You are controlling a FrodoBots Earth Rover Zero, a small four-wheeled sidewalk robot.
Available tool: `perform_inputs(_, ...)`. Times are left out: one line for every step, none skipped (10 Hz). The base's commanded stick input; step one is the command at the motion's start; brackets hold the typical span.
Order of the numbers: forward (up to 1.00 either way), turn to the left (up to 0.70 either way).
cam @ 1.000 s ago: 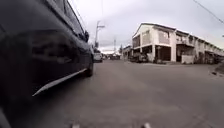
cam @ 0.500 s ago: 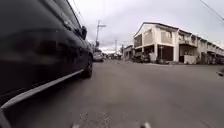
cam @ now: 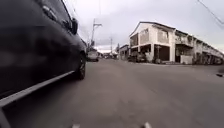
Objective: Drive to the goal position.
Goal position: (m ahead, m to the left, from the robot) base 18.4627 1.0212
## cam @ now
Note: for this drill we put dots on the black car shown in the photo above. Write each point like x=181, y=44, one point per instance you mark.
x=33, y=43

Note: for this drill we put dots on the white vehicle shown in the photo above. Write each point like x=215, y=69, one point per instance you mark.
x=93, y=55

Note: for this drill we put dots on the robot's own part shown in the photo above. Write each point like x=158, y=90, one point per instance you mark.
x=76, y=126
x=147, y=125

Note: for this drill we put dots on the white two-storey building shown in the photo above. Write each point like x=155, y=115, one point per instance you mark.
x=156, y=40

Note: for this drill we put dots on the thin distant pole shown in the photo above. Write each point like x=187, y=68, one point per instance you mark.
x=111, y=45

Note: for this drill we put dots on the grey asphalt road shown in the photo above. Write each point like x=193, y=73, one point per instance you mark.
x=133, y=93

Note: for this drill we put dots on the utility pole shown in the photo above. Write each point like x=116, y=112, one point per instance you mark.
x=93, y=31

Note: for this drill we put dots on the low grey building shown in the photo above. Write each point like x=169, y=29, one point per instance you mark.
x=124, y=51

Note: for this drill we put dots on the dark parked vehicle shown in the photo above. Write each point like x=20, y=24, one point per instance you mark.
x=136, y=57

